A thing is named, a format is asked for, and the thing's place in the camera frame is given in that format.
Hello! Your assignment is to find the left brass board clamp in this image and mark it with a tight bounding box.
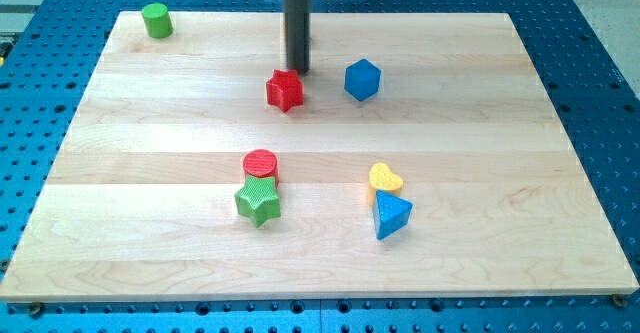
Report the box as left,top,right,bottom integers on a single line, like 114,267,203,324
26,302,44,318

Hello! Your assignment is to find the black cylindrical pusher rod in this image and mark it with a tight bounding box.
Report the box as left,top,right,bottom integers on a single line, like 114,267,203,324
282,0,311,74

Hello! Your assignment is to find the blue triangle block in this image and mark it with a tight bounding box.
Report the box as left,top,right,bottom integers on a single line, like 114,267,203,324
372,190,413,240

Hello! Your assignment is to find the green star block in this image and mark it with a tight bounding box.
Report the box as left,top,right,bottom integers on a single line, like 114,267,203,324
234,175,281,228

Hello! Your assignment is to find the light wooden board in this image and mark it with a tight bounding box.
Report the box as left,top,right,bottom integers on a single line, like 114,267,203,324
1,11,638,302

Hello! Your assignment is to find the red star block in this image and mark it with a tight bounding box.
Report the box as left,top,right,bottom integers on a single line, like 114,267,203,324
266,70,304,113

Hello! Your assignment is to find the green cylinder block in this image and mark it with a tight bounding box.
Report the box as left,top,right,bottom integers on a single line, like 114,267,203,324
141,3,173,39

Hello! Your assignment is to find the blue hexagon block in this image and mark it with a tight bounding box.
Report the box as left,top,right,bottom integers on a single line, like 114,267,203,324
344,59,382,101

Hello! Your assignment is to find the yellow heart block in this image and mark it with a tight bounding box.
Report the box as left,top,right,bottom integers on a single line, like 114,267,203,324
367,162,404,206

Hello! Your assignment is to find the right brass board clamp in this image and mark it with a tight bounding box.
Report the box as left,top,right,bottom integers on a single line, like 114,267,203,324
610,294,627,308

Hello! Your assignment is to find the red cylinder block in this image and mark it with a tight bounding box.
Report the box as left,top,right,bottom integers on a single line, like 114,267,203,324
242,149,279,185

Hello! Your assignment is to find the brass board clamp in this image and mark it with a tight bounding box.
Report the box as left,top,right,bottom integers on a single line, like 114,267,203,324
26,302,44,318
610,294,627,308

